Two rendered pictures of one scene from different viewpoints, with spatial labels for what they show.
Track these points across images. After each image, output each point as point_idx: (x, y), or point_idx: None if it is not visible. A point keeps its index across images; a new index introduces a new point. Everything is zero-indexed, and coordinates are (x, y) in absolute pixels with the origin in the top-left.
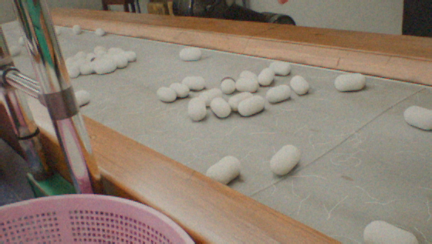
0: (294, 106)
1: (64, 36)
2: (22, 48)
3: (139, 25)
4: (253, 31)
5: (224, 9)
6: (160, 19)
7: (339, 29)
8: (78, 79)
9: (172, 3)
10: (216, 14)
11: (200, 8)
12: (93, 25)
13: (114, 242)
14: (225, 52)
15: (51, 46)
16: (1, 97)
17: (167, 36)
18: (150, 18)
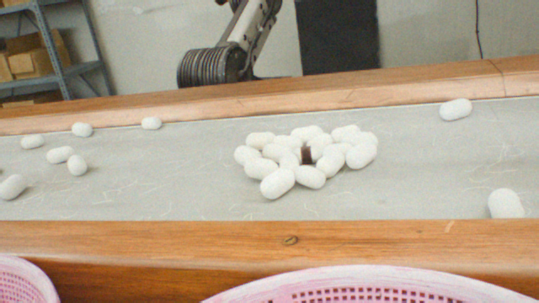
0: None
1: (62, 145)
2: (1, 179)
3: (235, 98)
4: (478, 69)
5: (251, 74)
6: (255, 87)
7: None
8: (333, 187)
9: (178, 76)
10: (246, 81)
11: (233, 76)
12: (107, 118)
13: None
14: (473, 100)
15: None
16: (367, 260)
17: (323, 102)
18: (232, 89)
